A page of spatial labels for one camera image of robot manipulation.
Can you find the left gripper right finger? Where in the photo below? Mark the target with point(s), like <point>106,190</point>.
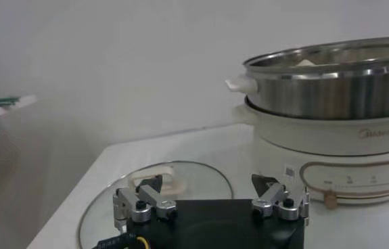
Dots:
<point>275,199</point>

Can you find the perforated steel steamer basket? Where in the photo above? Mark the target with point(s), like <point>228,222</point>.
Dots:
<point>316,96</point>

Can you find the white electric cooker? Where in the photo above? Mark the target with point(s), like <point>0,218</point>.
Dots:
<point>316,140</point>

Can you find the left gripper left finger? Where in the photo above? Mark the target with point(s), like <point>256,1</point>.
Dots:
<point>153,199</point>

